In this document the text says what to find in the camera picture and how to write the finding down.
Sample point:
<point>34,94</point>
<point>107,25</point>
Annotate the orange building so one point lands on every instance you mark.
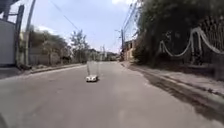
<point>129,50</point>

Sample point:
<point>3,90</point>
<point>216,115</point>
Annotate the small white robot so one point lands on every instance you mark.
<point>92,78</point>

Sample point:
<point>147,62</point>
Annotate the grey asphalt road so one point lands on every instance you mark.
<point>100,100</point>

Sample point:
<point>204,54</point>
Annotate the tree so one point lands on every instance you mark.
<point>79,43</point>

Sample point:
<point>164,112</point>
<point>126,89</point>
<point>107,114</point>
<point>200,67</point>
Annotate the dark trees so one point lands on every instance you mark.
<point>166,20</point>

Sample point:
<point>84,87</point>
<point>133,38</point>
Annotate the grey concrete pavement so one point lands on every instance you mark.
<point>186,78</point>
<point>10,71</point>

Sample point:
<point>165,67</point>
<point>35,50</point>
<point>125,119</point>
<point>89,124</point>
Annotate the grey pole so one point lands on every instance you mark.
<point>30,30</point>

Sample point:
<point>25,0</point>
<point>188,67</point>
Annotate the fence with white garland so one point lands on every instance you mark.
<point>200,43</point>

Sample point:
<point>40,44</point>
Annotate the dark pole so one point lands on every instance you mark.
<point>18,33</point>

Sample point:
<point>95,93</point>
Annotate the trees behind concrete wall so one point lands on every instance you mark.
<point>46,43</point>

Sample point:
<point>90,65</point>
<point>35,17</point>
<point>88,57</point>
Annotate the white wall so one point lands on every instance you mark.
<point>6,43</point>

